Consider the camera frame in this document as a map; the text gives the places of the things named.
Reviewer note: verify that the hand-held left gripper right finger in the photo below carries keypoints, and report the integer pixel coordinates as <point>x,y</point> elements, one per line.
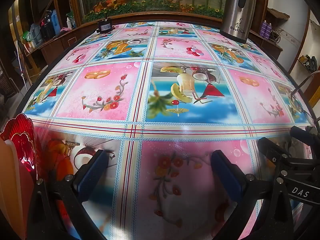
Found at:
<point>223,172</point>

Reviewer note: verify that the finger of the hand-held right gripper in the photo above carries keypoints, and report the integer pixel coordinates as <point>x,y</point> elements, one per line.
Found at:
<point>300,133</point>
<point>268,146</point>

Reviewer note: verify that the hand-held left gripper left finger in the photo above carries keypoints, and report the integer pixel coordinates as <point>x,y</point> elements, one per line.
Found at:
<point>93,170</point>

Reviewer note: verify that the small red gold-rimmed plate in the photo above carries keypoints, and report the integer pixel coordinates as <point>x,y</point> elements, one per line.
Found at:
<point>26,152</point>

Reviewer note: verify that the beige disposable bowl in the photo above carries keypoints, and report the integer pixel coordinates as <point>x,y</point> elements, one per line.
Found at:
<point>12,192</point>

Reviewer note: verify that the large red glass plate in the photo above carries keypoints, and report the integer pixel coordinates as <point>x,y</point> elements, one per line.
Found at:
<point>15,122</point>

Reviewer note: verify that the printed fruit pattern tablecloth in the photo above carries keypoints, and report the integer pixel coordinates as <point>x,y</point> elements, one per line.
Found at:
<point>160,135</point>

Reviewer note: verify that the black rimmed table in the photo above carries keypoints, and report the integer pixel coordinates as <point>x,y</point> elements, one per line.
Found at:
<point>50,67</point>

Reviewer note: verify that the brown wooden counter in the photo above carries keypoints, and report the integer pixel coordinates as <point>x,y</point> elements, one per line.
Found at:
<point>57,42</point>

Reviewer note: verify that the stainless steel thermos jug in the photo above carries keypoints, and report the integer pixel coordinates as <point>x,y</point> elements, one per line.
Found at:
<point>235,10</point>

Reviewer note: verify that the pink cloth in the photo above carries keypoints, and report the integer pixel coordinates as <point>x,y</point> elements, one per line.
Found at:
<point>65,29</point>

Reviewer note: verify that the small black electronic device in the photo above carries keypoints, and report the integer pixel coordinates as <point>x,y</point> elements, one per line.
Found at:
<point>103,26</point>

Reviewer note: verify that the green packet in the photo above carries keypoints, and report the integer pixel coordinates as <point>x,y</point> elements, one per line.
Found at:
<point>25,38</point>

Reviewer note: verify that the small white bottle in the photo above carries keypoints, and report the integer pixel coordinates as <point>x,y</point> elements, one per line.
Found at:
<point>68,21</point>

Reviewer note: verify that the black bag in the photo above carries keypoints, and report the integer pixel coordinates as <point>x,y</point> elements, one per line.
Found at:
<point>47,25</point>

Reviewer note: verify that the carved wooden wall shelf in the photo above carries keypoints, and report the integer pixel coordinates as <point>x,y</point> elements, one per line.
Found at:
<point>277,13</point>

